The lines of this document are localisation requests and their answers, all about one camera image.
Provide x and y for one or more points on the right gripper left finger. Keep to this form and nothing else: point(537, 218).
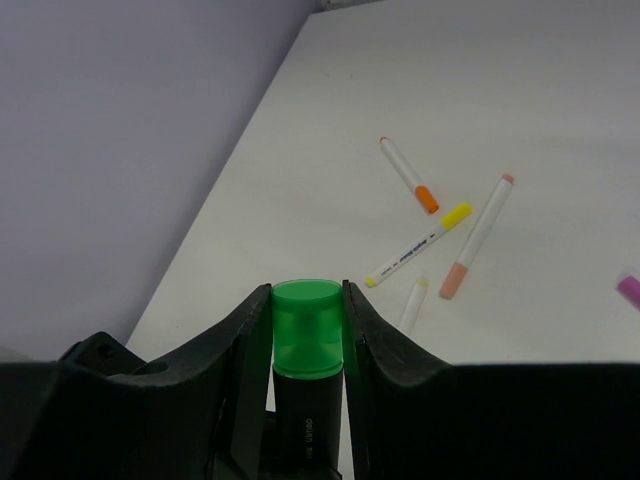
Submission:
point(196, 412)

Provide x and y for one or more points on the peach cap marker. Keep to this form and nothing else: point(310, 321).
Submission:
point(477, 236)

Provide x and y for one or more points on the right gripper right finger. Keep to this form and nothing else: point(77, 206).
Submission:
point(414, 416)

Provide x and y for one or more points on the green highlighter cap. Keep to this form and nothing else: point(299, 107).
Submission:
point(307, 328)

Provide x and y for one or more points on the pale yellow cap marker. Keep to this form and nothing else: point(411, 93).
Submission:
point(413, 305)

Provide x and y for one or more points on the black green highlighter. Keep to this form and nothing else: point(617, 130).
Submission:
point(301, 438)

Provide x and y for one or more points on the orange cap marker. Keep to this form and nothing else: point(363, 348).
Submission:
point(409, 175)

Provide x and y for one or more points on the pink cap marker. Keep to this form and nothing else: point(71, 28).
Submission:
point(629, 288)

